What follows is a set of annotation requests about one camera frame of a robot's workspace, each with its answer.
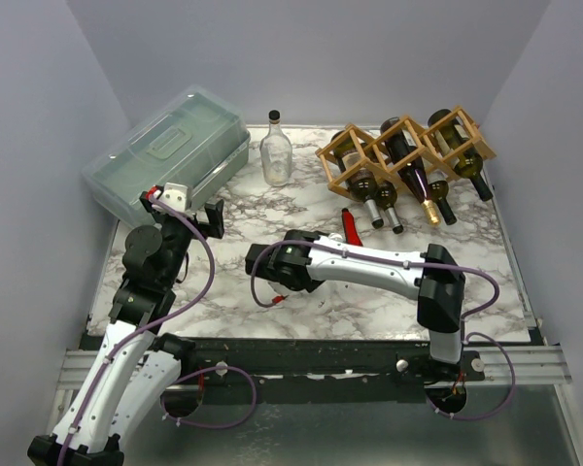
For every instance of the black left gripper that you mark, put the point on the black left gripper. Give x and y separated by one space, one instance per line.
213 212

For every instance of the clear flask bottle black cap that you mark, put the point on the clear flask bottle black cap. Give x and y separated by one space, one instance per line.
276 152

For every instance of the clear glass bottle blue cap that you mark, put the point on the clear glass bottle blue cap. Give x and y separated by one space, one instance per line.
336 237

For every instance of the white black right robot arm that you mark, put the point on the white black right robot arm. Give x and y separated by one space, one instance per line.
431 278

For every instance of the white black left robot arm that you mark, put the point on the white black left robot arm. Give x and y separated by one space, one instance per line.
134 364

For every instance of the green bottle Italia label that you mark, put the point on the green bottle Italia label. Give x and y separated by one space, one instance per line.
362 185

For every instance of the wooden wine rack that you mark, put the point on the wooden wine rack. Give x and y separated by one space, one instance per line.
374 155

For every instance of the dark red wine bottle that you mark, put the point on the dark red wine bottle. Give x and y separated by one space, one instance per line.
413 174

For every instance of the green wine bottle far right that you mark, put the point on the green wine bottle far right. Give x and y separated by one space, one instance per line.
467 163

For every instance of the green plastic toolbox clear lid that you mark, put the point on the green plastic toolbox clear lid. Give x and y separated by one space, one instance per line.
197 140

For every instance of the red black corkscrew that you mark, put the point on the red black corkscrew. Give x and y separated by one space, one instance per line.
351 234

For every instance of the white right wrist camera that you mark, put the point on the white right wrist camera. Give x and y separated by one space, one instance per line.
280 293

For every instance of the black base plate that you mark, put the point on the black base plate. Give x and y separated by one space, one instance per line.
240 371

